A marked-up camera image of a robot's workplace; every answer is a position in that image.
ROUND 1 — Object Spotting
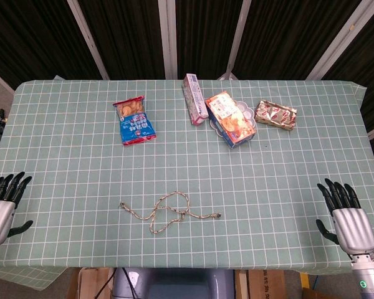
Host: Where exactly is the white scalloped plate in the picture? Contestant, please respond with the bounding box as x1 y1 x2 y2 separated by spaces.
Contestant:
209 100 256 138

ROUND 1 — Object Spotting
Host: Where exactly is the white frame post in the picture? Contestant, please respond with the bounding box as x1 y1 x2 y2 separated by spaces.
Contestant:
67 0 110 80
217 0 252 80
158 0 179 79
305 0 374 80

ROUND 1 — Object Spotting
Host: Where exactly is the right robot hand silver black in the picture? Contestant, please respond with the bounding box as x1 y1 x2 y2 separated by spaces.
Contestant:
315 178 374 255

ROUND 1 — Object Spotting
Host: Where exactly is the beige speckled braided rope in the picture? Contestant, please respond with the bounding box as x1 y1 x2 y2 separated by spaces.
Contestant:
120 191 222 235

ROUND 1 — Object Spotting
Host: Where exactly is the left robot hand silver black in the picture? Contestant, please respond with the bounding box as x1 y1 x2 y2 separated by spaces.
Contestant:
0 171 34 249

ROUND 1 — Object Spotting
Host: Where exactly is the light wooden board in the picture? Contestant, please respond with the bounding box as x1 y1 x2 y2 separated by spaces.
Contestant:
67 267 113 299

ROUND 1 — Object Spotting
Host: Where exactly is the black pleated curtain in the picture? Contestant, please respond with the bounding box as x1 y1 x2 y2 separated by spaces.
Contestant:
0 0 374 131

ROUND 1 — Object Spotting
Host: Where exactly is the brown cardboard box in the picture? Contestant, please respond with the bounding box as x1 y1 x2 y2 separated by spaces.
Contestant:
247 269 288 299

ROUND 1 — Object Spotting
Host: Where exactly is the blue snack bag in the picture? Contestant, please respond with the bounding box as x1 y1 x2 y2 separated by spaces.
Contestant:
112 96 158 146

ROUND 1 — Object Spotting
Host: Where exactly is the grey robot torso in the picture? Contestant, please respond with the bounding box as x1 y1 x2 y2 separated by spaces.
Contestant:
112 267 236 299

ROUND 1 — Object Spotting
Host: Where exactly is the green white checked tablecloth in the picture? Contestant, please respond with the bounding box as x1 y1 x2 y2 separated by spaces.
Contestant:
0 79 374 283

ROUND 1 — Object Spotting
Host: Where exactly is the pink white carton box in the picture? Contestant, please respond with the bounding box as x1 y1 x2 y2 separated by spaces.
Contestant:
182 73 209 126

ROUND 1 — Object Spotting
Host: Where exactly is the gold red wrapped package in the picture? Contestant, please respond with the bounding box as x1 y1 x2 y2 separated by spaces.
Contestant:
254 99 298 133

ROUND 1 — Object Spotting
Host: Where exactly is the orange blue cracker box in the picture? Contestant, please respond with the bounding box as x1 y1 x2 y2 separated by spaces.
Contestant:
204 90 257 150

